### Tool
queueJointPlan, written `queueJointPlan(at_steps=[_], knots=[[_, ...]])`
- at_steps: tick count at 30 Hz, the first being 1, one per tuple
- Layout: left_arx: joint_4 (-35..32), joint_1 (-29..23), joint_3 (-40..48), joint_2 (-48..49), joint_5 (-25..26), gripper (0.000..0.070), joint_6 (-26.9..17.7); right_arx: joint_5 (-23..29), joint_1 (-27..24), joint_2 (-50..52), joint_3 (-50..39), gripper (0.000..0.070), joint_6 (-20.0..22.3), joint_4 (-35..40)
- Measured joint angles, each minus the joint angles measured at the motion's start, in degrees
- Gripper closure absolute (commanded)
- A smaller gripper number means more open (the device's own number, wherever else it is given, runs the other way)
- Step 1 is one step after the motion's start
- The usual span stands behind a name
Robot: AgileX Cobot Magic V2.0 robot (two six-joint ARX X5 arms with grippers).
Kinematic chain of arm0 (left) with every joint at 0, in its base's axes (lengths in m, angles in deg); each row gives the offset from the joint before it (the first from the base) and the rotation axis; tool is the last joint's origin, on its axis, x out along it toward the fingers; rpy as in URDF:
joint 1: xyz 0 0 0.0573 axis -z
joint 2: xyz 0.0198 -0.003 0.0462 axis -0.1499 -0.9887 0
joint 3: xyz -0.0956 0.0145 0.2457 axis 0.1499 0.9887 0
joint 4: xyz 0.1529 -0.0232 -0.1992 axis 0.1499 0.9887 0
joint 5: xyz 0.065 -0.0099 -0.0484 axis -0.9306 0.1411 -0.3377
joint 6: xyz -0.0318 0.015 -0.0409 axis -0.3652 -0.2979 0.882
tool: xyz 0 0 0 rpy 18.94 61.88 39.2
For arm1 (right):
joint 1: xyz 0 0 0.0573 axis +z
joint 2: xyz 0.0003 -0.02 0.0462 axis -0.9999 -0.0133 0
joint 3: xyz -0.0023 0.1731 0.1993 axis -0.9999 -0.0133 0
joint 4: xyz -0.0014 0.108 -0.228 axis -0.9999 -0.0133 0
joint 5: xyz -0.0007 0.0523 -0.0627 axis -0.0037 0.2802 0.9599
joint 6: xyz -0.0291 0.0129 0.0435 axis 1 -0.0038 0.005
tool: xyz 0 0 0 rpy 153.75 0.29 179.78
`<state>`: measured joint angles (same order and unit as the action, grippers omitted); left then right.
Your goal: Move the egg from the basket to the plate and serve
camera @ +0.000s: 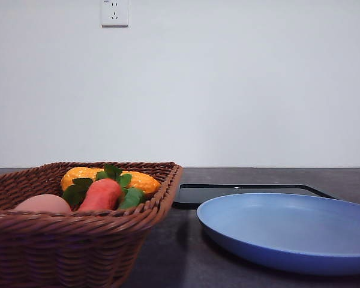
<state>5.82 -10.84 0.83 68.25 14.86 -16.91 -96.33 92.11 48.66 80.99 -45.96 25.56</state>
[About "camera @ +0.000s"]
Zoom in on brown egg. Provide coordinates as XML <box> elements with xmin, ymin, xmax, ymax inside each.
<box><xmin>15</xmin><ymin>194</ymin><xmax>71</xmax><ymax>215</ymax></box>

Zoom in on blue plastic plate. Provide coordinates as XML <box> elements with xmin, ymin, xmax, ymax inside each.
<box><xmin>197</xmin><ymin>193</ymin><xmax>360</xmax><ymax>275</ymax></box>

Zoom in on brown woven wicker basket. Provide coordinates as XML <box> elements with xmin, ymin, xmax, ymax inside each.
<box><xmin>0</xmin><ymin>162</ymin><xmax>183</xmax><ymax>288</ymax></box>

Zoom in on black rectangular tray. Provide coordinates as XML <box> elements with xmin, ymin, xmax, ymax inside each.
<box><xmin>172</xmin><ymin>184</ymin><xmax>337</xmax><ymax>209</ymax></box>

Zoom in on yellow toy corn cob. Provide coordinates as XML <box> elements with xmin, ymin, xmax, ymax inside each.
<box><xmin>61</xmin><ymin>167</ymin><xmax>160</xmax><ymax>194</ymax></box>

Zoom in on orange toy carrot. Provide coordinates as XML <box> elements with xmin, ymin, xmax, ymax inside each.
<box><xmin>63</xmin><ymin>165</ymin><xmax>145</xmax><ymax>211</ymax></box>

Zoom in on white wall power socket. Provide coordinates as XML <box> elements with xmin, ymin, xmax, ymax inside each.
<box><xmin>101</xmin><ymin>0</ymin><xmax>128</xmax><ymax>28</ymax></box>

